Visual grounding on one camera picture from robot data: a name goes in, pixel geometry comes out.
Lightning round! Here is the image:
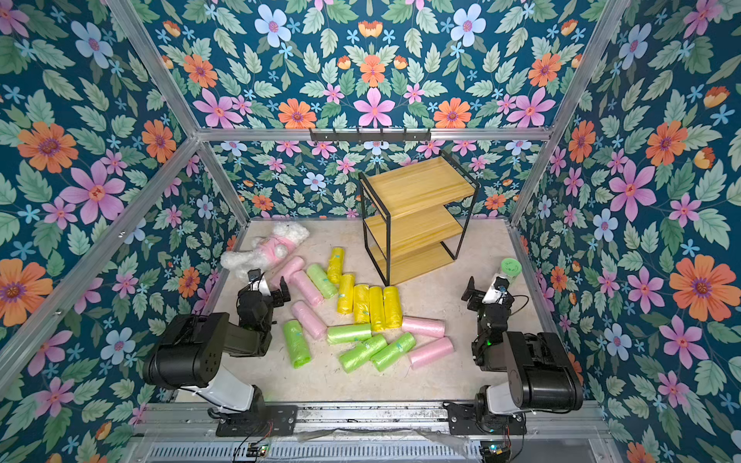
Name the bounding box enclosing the yellow trash bag roll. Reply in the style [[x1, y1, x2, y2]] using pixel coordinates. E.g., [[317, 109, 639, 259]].
[[369, 287, 385, 333], [326, 247, 345, 286], [383, 287, 403, 329], [353, 285, 371, 324], [337, 273, 355, 314]]

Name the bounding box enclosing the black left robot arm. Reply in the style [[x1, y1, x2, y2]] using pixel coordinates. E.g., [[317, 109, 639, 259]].
[[143, 269, 291, 414]]

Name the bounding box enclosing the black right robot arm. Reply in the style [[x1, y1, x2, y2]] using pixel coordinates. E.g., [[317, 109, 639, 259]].
[[461, 276, 584, 417]]

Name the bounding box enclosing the pink trash bag roll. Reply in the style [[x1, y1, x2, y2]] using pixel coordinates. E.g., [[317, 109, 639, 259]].
[[291, 270, 324, 308], [408, 337, 455, 370], [291, 300, 328, 341], [401, 316, 446, 339], [268, 256, 305, 289]]

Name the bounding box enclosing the green trash bag roll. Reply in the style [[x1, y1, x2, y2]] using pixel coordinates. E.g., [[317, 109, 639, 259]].
[[370, 332, 417, 372], [306, 264, 338, 299], [339, 334, 388, 373], [326, 323, 372, 345], [283, 319, 312, 368]]

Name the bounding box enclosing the white pink plush toy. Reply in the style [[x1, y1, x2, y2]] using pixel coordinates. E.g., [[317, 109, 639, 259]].
[[220, 222, 310, 283]]

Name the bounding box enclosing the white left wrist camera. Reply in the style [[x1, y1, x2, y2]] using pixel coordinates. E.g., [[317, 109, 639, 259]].
[[247, 268, 264, 291]]

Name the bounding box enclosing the wooden shelf with black frame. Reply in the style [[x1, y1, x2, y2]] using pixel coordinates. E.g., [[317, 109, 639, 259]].
[[359, 152, 480, 286]]

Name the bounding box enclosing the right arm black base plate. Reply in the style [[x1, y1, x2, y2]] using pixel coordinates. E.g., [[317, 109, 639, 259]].
[[442, 401, 527, 436]]

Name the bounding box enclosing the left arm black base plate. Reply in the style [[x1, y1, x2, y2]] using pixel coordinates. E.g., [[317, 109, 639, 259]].
[[208, 405, 298, 437]]

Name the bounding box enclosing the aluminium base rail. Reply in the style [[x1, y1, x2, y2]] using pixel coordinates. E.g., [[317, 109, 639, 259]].
[[122, 401, 622, 462]]

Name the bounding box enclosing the black wall hook rail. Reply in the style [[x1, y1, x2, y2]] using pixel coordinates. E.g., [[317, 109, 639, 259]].
[[309, 128, 432, 143]]

